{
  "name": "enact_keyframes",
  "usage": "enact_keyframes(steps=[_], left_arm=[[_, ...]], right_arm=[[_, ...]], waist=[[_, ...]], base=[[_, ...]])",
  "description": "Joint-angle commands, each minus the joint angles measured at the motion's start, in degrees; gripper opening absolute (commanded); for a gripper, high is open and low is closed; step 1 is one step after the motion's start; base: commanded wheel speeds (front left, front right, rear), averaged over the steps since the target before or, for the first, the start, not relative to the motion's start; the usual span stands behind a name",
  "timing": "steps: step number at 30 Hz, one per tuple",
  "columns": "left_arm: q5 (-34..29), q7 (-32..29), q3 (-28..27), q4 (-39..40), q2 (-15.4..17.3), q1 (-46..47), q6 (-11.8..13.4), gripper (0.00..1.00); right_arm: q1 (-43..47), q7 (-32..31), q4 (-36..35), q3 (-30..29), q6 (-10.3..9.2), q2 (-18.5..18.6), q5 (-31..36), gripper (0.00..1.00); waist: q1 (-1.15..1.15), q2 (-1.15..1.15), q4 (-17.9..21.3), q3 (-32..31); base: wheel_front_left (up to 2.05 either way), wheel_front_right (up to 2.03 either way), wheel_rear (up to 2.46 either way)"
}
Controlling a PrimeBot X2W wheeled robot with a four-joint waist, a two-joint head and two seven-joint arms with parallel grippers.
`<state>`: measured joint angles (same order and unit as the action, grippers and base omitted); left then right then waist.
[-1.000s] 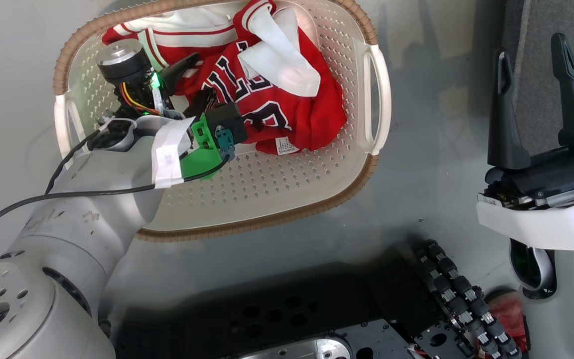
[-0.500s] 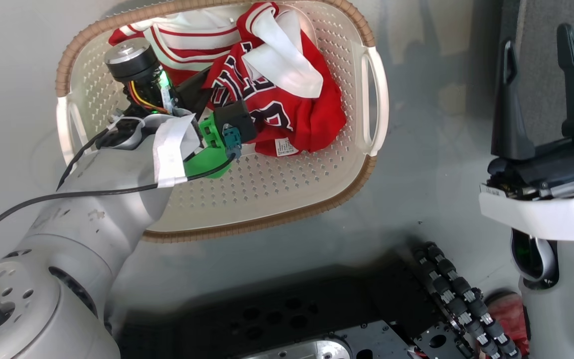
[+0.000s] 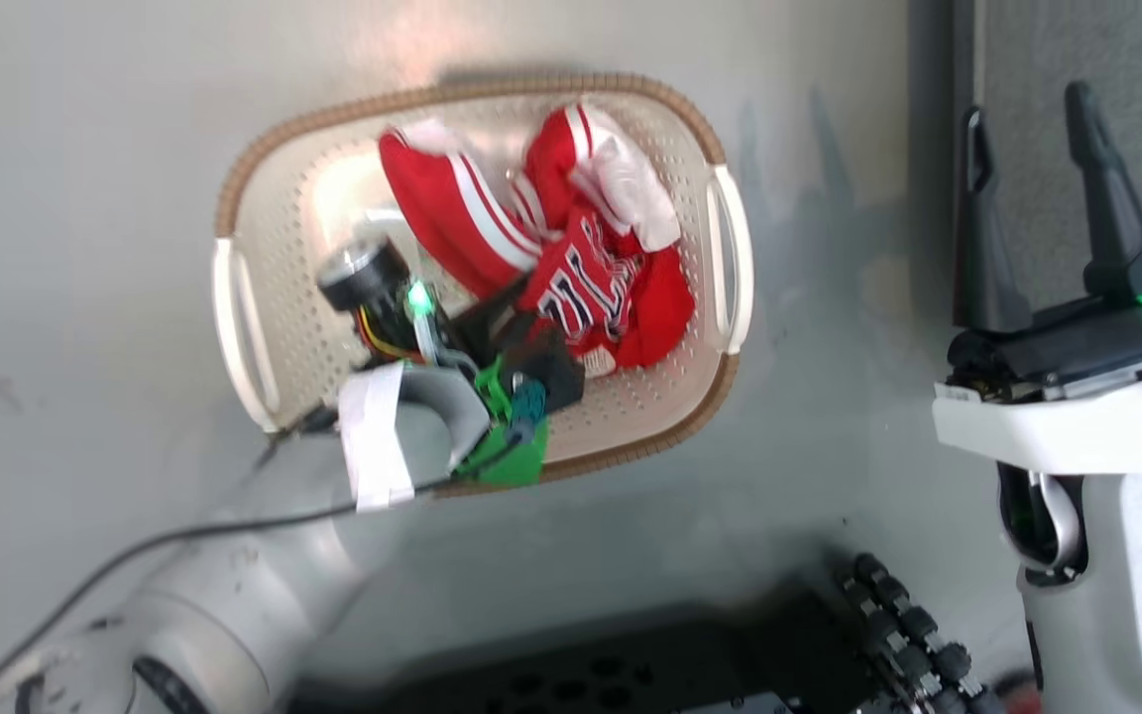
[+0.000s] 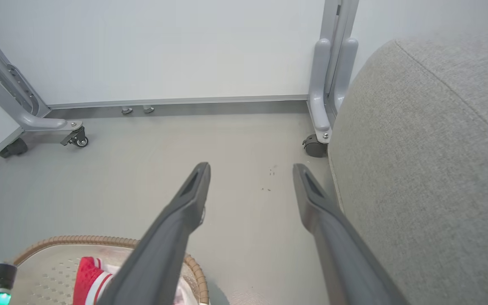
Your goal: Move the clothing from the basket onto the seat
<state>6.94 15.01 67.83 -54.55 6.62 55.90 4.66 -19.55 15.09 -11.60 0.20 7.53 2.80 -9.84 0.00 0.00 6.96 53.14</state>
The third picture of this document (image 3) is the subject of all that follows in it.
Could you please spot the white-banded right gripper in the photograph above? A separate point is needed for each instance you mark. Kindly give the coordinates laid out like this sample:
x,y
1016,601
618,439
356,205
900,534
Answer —
x,y
1067,421

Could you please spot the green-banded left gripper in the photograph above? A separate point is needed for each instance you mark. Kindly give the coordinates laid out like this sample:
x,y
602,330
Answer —
x,y
402,327

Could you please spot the red and white garment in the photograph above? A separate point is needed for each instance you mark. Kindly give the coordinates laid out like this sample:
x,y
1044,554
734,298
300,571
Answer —
x,y
621,288

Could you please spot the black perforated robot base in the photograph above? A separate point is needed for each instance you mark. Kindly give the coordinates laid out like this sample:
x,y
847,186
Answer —
x,y
630,674

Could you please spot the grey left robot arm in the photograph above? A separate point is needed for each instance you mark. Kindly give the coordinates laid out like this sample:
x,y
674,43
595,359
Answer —
x,y
234,595

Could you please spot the grey fabric sofa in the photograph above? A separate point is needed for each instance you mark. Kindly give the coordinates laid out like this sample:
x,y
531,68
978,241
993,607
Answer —
x,y
1037,149

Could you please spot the white perforated laundry basket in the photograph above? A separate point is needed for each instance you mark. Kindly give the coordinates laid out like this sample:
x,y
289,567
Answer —
x,y
293,228

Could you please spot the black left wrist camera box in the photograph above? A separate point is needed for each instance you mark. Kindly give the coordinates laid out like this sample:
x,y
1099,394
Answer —
x,y
553,367

